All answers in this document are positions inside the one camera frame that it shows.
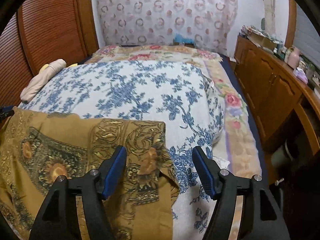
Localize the brown gold patterned shirt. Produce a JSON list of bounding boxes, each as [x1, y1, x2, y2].
[[1, 107, 180, 239]]

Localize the beige pink cloth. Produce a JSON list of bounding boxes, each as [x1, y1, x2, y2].
[[20, 59, 67, 103]]

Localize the pink floral bed blanket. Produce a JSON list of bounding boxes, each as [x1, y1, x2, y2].
[[91, 45, 261, 177]]

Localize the wooden wardrobe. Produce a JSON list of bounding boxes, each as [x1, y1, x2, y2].
[[1, 0, 98, 106]]

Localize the wooden sideboard cabinet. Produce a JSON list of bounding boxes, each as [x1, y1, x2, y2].
[[234, 36, 319, 154]]

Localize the blue floral white quilt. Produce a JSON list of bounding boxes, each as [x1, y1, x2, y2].
[[21, 60, 225, 239]]

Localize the lavender cloth bundle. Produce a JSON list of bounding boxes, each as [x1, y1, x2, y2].
[[293, 67, 308, 85]]

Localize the patterned pink curtain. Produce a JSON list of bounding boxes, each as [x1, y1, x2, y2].
[[97, 0, 238, 54]]

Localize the pink bottle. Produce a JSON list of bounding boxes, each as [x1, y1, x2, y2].
[[287, 47, 300, 69]]

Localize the cardboard box on sideboard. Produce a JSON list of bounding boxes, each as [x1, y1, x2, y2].
[[247, 32, 278, 51]]

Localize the window blind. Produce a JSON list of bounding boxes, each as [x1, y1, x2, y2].
[[293, 5, 320, 67]]

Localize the blue item on box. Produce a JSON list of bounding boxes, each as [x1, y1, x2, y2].
[[173, 34, 195, 46]]

